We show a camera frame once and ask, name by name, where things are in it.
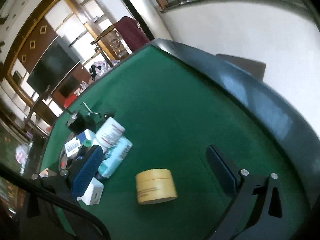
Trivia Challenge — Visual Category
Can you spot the white power adapter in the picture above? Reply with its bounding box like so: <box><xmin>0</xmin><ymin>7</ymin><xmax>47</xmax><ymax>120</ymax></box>
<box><xmin>77</xmin><ymin>178</ymin><xmax>104</xmax><ymax>206</ymax></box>

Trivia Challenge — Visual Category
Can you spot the blue white medicine box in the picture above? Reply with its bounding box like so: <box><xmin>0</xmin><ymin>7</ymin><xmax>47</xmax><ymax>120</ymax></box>
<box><xmin>64</xmin><ymin>129</ymin><xmax>95</xmax><ymax>158</ymax></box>

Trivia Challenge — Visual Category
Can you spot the round grey table console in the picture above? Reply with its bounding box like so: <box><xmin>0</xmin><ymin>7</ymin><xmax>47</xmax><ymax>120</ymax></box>
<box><xmin>58</xmin><ymin>132</ymin><xmax>81</xmax><ymax>171</ymax></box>

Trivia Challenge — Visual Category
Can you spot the black cylindrical motor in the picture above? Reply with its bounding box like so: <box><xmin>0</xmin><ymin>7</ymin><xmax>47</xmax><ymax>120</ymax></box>
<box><xmin>66</xmin><ymin>112</ymin><xmax>95</xmax><ymax>135</ymax></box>

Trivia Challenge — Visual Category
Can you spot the yellow cream jar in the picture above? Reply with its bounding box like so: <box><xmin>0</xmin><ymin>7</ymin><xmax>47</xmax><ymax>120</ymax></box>
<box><xmin>136</xmin><ymin>168</ymin><xmax>177</xmax><ymax>205</ymax></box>

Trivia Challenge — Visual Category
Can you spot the light blue tissue pack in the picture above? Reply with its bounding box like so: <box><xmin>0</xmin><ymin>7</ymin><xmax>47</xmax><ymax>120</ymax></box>
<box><xmin>98</xmin><ymin>136</ymin><xmax>132</xmax><ymax>179</ymax></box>

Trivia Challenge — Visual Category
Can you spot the black television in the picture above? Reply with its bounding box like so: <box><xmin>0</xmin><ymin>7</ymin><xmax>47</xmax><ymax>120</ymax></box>
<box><xmin>27</xmin><ymin>36</ymin><xmax>80</xmax><ymax>94</ymax></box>

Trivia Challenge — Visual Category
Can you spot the white wire with plug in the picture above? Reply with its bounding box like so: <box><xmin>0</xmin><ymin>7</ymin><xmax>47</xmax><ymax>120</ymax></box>
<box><xmin>81</xmin><ymin>101</ymin><xmax>101</xmax><ymax>117</ymax></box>

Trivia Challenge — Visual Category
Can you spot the standing air conditioner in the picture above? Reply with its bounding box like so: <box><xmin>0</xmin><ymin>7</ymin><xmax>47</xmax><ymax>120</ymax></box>
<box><xmin>129</xmin><ymin>0</ymin><xmax>172</xmax><ymax>40</ymax></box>

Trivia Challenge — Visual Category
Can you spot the wooden chair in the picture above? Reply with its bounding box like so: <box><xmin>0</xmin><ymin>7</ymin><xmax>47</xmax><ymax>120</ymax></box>
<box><xmin>91</xmin><ymin>24</ymin><xmax>129</xmax><ymax>61</ymax></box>

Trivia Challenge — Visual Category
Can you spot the black pen green cap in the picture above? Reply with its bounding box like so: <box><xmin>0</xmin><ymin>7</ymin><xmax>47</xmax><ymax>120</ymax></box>
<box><xmin>78</xmin><ymin>139</ymin><xmax>92</xmax><ymax>156</ymax></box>

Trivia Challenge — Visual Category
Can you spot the maroon cloth on chair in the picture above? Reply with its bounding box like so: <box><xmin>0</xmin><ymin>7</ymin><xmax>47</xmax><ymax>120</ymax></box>
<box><xmin>114</xmin><ymin>16</ymin><xmax>150</xmax><ymax>52</ymax></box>

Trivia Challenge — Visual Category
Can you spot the pile of clothes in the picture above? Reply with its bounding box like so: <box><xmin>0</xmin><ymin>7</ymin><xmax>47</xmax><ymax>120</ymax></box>
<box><xmin>89</xmin><ymin>60</ymin><xmax>115</xmax><ymax>81</ymax></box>

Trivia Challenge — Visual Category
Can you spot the dark wooden stool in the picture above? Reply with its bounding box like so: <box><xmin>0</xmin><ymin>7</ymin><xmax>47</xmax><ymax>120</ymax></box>
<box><xmin>216</xmin><ymin>54</ymin><xmax>266</xmax><ymax>81</ymax></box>

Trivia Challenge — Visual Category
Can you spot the white medicine bottle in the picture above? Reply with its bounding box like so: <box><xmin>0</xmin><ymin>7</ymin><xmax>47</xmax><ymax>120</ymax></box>
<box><xmin>95</xmin><ymin>117</ymin><xmax>125</xmax><ymax>153</ymax></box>

